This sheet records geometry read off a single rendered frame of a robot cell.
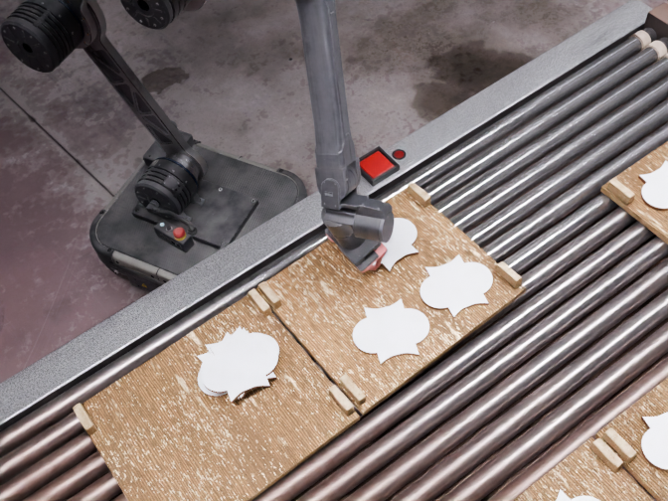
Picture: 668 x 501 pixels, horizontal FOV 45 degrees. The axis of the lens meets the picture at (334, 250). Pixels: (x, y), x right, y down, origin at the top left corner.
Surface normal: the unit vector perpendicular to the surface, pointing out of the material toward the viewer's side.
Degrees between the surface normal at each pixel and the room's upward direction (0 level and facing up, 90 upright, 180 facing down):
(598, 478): 0
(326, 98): 63
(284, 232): 0
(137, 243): 0
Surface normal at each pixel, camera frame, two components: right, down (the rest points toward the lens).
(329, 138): -0.40, 0.29
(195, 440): -0.08, -0.58
